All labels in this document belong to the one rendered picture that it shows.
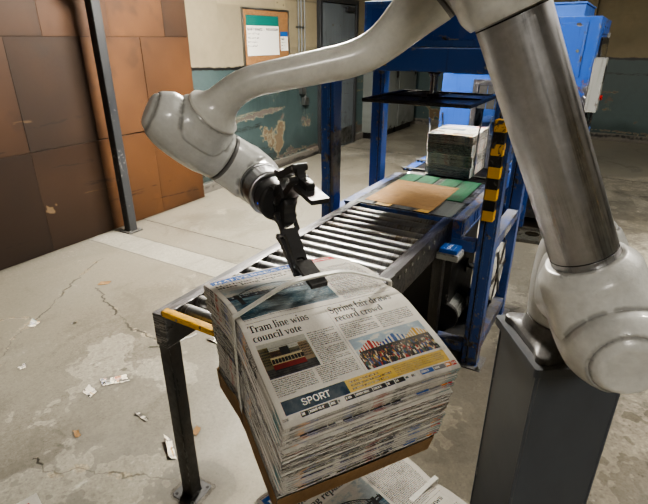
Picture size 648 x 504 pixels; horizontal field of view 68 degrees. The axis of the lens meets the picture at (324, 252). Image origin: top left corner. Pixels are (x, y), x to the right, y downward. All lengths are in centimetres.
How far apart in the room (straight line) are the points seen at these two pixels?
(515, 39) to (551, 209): 24
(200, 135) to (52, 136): 350
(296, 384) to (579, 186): 48
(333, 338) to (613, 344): 39
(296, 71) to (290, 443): 59
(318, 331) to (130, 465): 164
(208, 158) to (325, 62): 27
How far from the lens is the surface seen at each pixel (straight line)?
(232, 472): 215
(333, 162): 260
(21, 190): 429
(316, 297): 81
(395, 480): 101
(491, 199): 229
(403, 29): 89
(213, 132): 90
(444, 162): 313
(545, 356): 106
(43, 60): 435
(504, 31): 72
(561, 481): 130
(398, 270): 181
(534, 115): 73
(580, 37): 452
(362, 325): 76
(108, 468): 230
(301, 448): 69
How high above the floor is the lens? 158
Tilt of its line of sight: 24 degrees down
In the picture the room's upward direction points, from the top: straight up
